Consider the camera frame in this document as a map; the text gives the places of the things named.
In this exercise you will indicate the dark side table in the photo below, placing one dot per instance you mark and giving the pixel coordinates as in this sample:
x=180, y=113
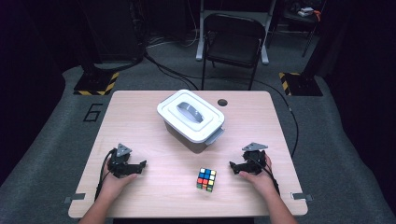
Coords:
x=295, y=21

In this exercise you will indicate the person's left hand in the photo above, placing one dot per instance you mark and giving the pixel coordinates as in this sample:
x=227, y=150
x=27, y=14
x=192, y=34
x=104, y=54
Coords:
x=113, y=185

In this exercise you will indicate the black folding chair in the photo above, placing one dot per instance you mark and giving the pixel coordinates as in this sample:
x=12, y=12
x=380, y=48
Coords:
x=232, y=46

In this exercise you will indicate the white device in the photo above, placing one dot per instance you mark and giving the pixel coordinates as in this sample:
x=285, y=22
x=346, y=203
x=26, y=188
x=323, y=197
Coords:
x=306, y=11

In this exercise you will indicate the person's right hand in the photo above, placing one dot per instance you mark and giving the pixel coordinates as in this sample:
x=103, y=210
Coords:
x=263, y=182

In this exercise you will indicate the brown translucent storage box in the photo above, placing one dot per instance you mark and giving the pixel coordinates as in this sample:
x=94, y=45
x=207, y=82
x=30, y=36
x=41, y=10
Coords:
x=186, y=143

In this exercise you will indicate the grey table bracket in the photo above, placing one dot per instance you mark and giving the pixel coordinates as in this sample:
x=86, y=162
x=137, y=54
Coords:
x=302, y=196
x=74, y=198

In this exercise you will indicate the dark equipment cabinet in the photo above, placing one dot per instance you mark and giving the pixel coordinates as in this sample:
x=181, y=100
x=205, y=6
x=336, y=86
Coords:
x=115, y=31

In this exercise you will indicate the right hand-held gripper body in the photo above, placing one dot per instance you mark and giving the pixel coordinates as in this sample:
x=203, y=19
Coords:
x=257, y=158

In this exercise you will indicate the multicoloured puzzle cube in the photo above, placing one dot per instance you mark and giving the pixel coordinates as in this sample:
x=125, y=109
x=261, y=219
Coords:
x=206, y=179

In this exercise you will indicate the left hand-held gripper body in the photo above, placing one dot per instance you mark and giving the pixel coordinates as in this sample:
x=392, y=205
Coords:
x=120, y=161

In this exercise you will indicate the black stand base striped tape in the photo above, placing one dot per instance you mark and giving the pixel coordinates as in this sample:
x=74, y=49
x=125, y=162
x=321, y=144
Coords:
x=95, y=83
x=303, y=84

